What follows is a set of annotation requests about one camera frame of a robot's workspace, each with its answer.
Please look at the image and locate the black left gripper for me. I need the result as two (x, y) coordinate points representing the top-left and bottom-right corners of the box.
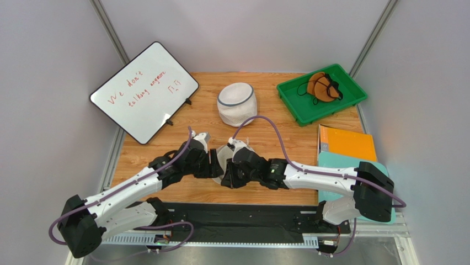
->
(184, 148), (225, 178)

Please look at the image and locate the beige-trimmed white mesh bag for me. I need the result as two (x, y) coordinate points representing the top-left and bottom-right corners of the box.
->
(214, 145), (233, 184)

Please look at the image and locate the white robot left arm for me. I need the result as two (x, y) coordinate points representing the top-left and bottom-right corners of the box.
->
(49, 132), (223, 258)

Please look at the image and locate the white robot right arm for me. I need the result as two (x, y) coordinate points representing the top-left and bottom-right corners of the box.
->
(216, 146), (394, 225)

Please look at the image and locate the blue-trimmed white mesh bag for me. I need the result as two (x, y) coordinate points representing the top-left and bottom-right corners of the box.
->
(217, 82), (258, 127)

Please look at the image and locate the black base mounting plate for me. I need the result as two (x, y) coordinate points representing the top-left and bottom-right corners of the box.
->
(152, 202), (351, 243)

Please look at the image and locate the green plastic tray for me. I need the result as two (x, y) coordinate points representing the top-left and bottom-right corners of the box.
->
(277, 63), (368, 126)

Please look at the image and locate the whiteboard with red writing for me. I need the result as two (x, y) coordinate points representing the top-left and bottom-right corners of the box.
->
(89, 41), (199, 145)

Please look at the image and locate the orange clip file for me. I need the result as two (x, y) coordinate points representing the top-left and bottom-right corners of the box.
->
(317, 124), (378, 162)

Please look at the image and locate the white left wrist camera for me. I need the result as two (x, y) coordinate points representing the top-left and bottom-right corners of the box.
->
(189, 130), (211, 153)

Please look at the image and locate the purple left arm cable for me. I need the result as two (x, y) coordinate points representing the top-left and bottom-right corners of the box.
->
(48, 126), (195, 246)

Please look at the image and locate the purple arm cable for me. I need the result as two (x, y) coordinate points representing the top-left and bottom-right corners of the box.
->
(48, 126), (195, 246)
(232, 115), (407, 209)

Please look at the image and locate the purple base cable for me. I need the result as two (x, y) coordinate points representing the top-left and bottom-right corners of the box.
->
(145, 220), (195, 253)

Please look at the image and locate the brown cloth with black strap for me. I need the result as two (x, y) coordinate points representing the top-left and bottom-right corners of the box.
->
(296, 72), (344, 105)

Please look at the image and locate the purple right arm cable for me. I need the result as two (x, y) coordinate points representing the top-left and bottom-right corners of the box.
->
(232, 115), (407, 209)

